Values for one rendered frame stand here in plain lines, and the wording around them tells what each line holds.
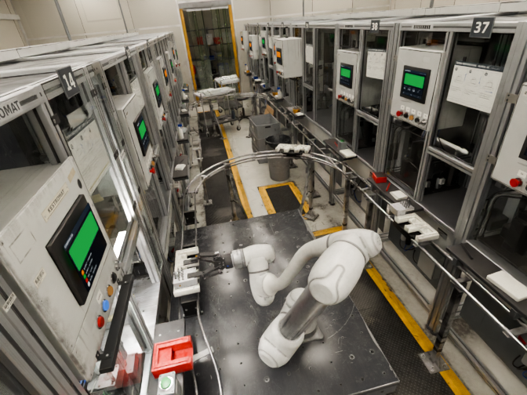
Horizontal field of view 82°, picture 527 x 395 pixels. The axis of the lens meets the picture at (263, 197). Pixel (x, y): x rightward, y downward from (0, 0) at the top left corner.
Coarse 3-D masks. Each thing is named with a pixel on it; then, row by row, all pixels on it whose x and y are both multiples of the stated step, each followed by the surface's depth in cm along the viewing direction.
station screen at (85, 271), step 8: (88, 208) 88; (80, 216) 82; (80, 224) 81; (96, 224) 92; (72, 232) 77; (96, 232) 91; (72, 240) 76; (96, 240) 90; (104, 240) 96; (64, 248) 72; (96, 248) 89; (104, 248) 94; (88, 256) 83; (96, 256) 88; (88, 264) 82; (96, 264) 87; (80, 272) 77; (88, 272) 81; (88, 280) 80; (88, 288) 79
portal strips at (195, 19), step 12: (192, 12) 787; (216, 12) 799; (228, 12) 804; (192, 24) 801; (216, 24) 813; (228, 24) 818; (192, 36) 814; (204, 36) 821; (216, 36) 827; (228, 36) 832; (204, 48) 835; (216, 48) 842; (228, 48) 847; (204, 60) 850; (228, 60) 864; (204, 72) 864; (228, 72) 879; (204, 84) 879; (228, 84) 895; (228, 96) 911
